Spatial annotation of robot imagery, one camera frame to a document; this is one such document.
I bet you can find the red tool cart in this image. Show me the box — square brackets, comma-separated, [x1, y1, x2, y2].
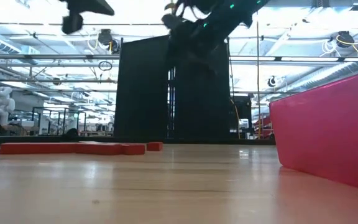
[252, 115, 273, 140]

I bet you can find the black metal rack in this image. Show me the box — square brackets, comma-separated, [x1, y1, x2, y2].
[31, 106, 87, 136]

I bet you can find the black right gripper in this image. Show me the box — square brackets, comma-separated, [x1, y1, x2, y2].
[161, 12, 230, 77]

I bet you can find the wooden workbench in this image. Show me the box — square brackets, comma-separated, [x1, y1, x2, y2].
[0, 123, 40, 136]

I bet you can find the black cabinet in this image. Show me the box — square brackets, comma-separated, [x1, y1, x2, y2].
[229, 95, 253, 139]

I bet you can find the thin hanging cable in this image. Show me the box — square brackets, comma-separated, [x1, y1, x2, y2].
[255, 12, 260, 139]

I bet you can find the black hanging cable loop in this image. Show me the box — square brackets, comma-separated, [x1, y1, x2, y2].
[98, 60, 114, 72]

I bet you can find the red plastic bin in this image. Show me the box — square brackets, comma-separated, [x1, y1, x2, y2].
[268, 67, 358, 194]

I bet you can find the black aluminium table frame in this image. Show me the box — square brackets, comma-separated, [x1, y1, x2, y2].
[0, 135, 276, 147]

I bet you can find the yellow power cable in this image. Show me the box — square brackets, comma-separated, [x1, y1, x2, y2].
[230, 98, 241, 139]

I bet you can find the grey ceiling pipe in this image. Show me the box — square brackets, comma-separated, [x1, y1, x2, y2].
[0, 78, 118, 84]
[0, 54, 121, 60]

